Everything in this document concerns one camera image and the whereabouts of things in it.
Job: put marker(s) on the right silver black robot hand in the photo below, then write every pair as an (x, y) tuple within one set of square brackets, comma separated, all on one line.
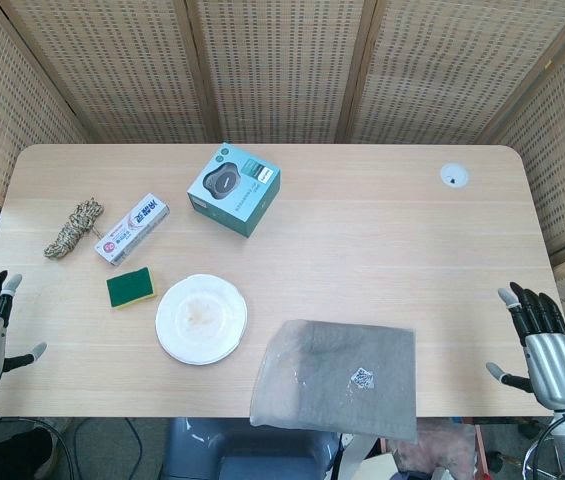
[(557, 365)]

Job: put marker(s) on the green yellow sponge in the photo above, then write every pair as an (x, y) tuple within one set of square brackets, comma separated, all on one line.
[(129, 286)]

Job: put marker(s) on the white round plate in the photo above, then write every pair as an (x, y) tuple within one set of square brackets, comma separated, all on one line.
[(201, 320)]

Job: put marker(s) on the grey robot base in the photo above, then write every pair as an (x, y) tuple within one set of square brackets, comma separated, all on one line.
[(247, 455)]

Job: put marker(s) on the pink plastic bag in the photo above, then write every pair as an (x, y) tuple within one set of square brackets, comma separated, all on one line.
[(437, 450)]

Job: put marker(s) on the white toothpaste box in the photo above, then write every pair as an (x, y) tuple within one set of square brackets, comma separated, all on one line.
[(132, 229)]

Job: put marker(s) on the QR code sticker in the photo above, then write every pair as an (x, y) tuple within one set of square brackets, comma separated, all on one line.
[(362, 379)]

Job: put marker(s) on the grey cloth in plastic bag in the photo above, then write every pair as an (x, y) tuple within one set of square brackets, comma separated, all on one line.
[(332, 370)]

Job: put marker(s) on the teal product box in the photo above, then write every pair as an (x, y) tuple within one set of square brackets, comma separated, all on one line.
[(234, 195)]

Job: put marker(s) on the bamboo folding screen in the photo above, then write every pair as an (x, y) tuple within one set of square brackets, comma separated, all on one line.
[(282, 70)]

